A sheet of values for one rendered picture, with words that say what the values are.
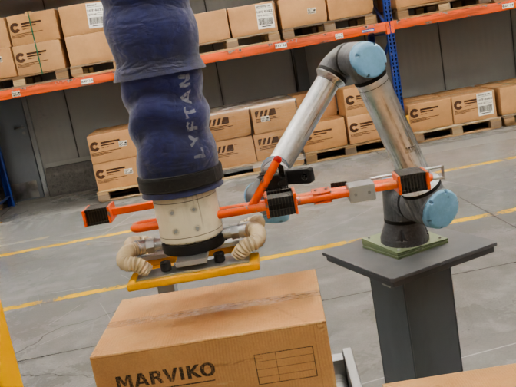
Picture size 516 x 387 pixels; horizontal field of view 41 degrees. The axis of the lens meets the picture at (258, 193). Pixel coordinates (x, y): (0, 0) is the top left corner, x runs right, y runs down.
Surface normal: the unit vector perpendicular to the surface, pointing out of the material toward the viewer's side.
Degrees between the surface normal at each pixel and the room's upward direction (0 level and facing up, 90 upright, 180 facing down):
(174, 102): 68
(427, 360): 90
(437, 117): 91
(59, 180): 90
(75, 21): 89
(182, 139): 74
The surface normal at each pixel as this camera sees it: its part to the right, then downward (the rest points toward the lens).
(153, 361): -0.01, 0.22
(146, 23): 0.10, 0.01
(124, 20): -0.37, 0.02
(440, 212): 0.43, 0.26
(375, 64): 0.32, 0.08
